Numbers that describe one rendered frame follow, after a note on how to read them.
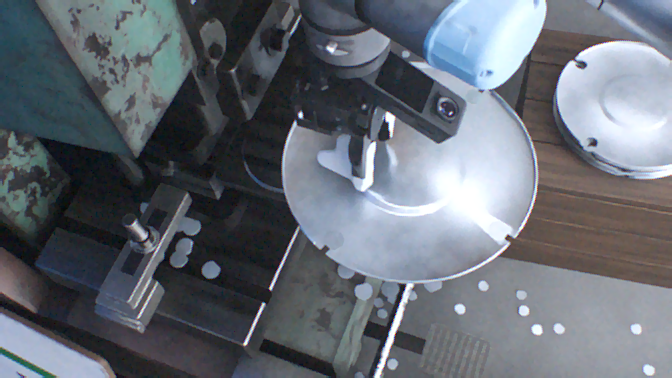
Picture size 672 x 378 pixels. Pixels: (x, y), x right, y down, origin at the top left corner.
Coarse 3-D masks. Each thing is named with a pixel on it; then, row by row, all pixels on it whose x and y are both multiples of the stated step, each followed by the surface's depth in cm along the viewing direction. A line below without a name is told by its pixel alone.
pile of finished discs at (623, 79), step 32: (576, 64) 132; (608, 64) 130; (640, 64) 130; (576, 96) 127; (608, 96) 126; (640, 96) 126; (576, 128) 124; (608, 128) 123; (640, 128) 122; (608, 160) 120; (640, 160) 120
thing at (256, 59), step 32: (192, 0) 57; (224, 0) 62; (256, 0) 66; (224, 32) 62; (256, 32) 64; (288, 32) 68; (224, 64) 62; (256, 64) 66; (224, 96) 66; (256, 96) 65; (192, 128) 68
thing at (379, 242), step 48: (288, 144) 79; (336, 144) 79; (384, 144) 78; (432, 144) 78; (480, 144) 78; (528, 144) 78; (288, 192) 76; (336, 192) 76; (384, 192) 75; (432, 192) 75; (480, 192) 75; (528, 192) 75; (384, 240) 73; (432, 240) 73; (480, 240) 73
